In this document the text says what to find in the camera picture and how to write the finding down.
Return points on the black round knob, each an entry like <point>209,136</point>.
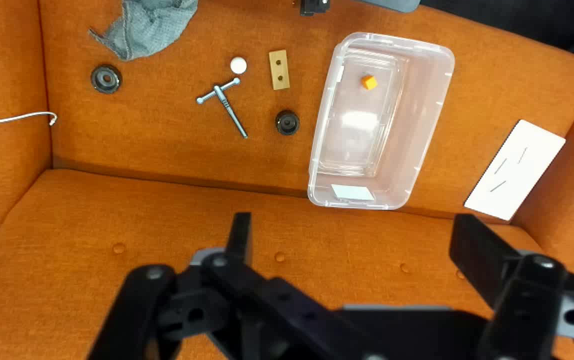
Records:
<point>107,78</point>

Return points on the clear plastic bin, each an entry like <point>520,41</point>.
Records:
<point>427,101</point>

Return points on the white paper sheet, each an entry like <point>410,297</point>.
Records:
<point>517,171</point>

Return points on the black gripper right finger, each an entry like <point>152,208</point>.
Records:
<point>527,300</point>

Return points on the orange fabric sofa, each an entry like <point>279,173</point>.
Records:
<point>166,200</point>

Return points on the metal T-shaped tool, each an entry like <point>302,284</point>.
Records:
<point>230,111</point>

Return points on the small white disc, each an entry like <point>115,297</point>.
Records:
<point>238,64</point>

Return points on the grey crumpled cloth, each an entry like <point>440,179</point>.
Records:
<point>147,26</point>

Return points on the brass rectangular plate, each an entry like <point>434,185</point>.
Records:
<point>279,68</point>

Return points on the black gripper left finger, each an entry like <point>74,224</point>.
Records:
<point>187,300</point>

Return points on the small orange cube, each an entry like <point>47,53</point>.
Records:
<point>368,83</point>

